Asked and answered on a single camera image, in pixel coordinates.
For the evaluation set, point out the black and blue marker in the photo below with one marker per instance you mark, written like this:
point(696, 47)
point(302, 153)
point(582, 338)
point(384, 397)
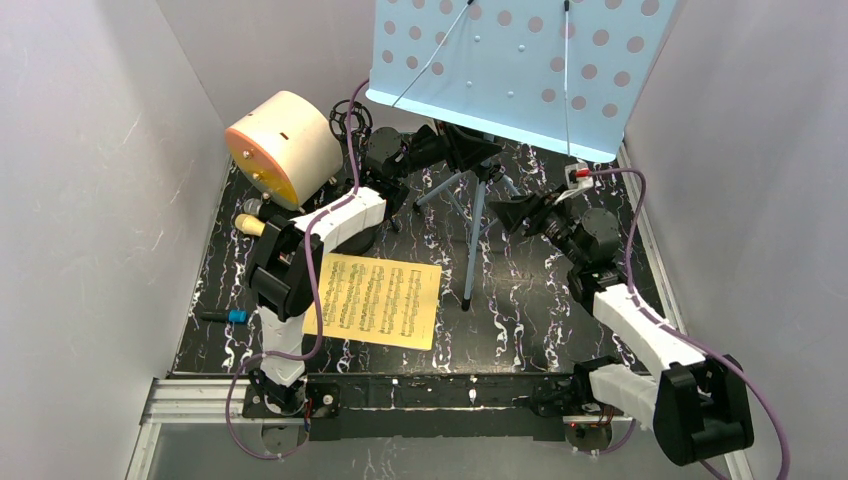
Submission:
point(234, 316)

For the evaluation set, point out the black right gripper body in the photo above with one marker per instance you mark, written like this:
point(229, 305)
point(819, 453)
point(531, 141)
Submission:
point(536, 212)

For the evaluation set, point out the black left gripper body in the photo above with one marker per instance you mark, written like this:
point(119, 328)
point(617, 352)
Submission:
point(436, 148)

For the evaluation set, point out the beige microphone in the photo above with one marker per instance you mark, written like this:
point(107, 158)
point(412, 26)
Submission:
point(249, 225)

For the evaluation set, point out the white and orange drum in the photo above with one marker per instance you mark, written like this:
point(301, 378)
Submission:
point(286, 148)

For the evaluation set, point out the aluminium frame rail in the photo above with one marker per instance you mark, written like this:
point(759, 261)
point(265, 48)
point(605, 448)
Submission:
point(332, 406)

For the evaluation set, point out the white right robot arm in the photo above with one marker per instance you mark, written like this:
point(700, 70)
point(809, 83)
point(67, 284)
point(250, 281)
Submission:
point(696, 405)

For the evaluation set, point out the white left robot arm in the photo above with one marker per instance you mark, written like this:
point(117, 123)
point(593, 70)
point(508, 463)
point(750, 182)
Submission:
point(284, 270)

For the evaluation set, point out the black tripod microphone stand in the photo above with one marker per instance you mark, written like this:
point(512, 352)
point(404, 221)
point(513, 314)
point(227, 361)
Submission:
point(356, 121)

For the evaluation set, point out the blue music stand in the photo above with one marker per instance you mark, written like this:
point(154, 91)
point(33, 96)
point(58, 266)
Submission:
point(560, 75)

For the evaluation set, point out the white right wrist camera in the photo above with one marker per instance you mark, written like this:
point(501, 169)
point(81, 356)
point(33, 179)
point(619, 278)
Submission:
point(578, 181)

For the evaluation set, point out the black round microphone stand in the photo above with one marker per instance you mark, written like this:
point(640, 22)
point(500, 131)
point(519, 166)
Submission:
point(359, 243)

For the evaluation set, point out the yellow sheet music page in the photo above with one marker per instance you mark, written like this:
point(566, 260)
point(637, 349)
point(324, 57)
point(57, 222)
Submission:
point(379, 301)

